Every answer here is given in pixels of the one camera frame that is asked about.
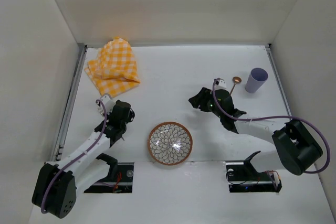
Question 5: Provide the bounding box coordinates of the yellow white checkered cloth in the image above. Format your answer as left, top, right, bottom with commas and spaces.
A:
85, 37, 140, 98

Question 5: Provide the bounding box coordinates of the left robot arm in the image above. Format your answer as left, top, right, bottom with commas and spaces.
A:
31, 100, 135, 219

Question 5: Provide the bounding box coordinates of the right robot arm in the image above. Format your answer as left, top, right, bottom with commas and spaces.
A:
188, 87, 323, 176

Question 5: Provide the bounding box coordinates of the copper spoon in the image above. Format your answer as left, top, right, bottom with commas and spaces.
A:
229, 76, 242, 95

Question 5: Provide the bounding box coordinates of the lilac plastic cup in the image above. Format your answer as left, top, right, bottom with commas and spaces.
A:
245, 68, 268, 93

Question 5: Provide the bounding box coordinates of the patterned ceramic bowl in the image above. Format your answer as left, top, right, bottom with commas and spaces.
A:
147, 122, 193, 166

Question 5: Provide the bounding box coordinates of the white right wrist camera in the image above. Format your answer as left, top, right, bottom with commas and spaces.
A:
214, 78, 227, 90

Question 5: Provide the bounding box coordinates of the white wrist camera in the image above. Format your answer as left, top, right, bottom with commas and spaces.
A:
214, 78, 227, 90
98, 93, 116, 116

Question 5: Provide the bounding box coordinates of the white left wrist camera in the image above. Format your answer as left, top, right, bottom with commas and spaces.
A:
98, 93, 116, 116

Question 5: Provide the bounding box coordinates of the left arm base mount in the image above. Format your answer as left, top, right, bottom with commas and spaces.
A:
84, 163, 134, 194

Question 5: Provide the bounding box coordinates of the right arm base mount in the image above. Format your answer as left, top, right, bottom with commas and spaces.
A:
226, 161, 282, 193

